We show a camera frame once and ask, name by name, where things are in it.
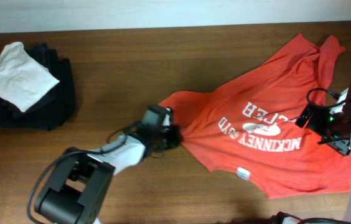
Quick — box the red printed t-shirt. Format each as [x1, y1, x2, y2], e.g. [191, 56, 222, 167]
[161, 35, 351, 198]

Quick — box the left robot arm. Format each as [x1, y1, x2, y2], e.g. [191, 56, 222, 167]
[26, 121, 182, 224]

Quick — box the black folded clothes pile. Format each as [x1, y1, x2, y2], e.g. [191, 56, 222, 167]
[0, 44, 76, 131]

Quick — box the white folded cloth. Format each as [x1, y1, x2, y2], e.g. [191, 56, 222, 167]
[0, 42, 59, 112]

